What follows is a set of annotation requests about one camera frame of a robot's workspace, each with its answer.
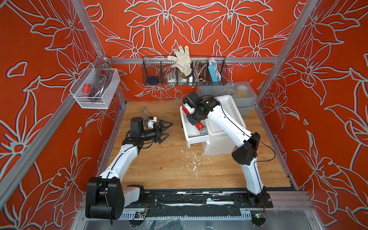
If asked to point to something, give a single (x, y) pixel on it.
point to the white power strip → (171, 77)
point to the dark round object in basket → (152, 79)
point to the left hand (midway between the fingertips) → (171, 129)
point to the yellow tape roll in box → (242, 91)
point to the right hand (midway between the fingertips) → (190, 118)
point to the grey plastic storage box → (245, 106)
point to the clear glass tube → (144, 110)
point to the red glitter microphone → (202, 130)
